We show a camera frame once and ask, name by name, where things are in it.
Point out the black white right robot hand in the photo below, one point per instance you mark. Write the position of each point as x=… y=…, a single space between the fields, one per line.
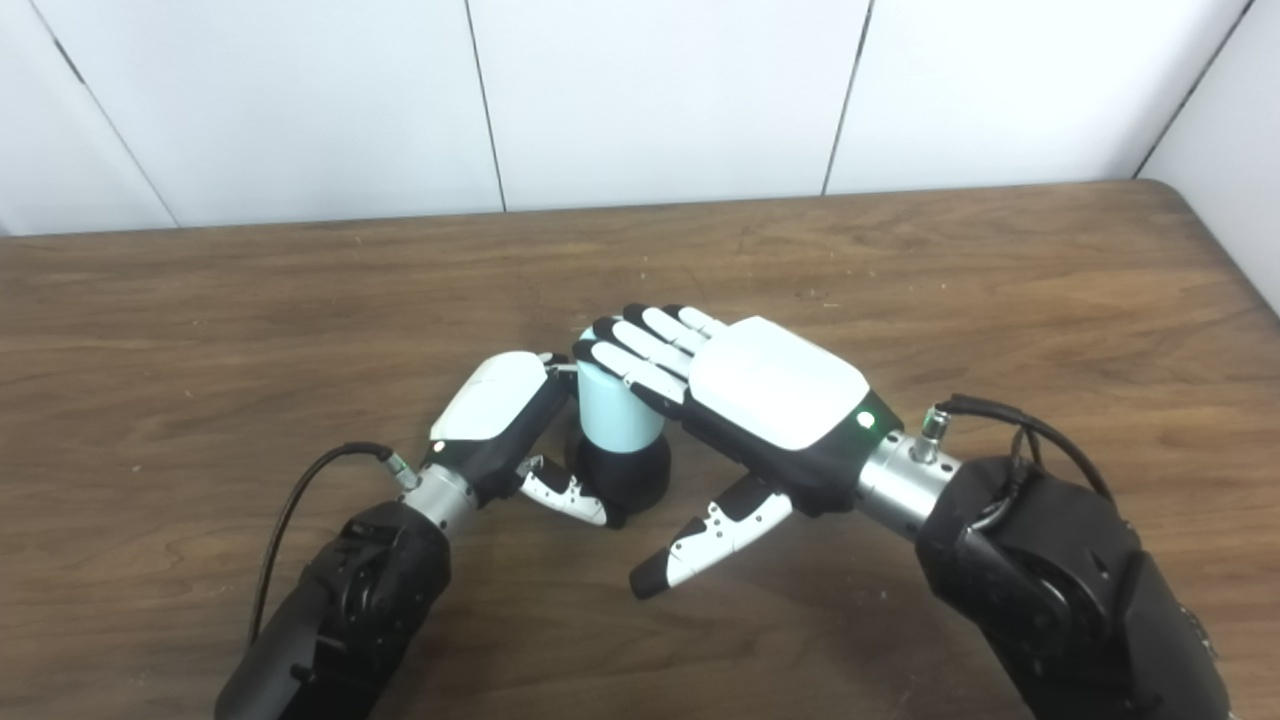
x=780 y=390

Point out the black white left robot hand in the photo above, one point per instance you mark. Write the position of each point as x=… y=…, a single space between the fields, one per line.
x=490 y=410

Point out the light blue cylinder cup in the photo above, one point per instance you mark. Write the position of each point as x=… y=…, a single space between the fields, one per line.
x=615 y=410

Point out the black funnel-shaped nozzle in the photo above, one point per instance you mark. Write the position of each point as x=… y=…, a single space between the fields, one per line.
x=625 y=475

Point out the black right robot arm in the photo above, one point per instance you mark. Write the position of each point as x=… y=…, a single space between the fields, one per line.
x=1060 y=590

